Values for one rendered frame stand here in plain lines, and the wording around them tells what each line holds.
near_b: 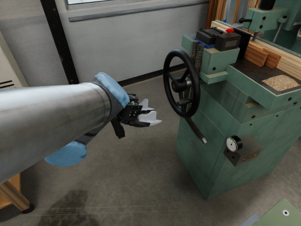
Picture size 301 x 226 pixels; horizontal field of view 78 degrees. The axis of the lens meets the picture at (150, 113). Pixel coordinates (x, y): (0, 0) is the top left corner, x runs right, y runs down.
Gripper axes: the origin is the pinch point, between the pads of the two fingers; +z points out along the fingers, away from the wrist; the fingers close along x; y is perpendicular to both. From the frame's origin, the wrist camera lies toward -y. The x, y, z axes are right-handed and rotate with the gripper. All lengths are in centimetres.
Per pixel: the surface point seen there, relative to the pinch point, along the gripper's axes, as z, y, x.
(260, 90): 27.3, 22.1, -12.8
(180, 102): 7.3, 8.3, -1.5
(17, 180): -50, -81, 37
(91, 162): -4, -83, 47
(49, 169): -33, -94, 52
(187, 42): 27.6, 21.6, 35.0
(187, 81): 16.2, 11.6, 9.5
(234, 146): 29.0, -0.8, -17.0
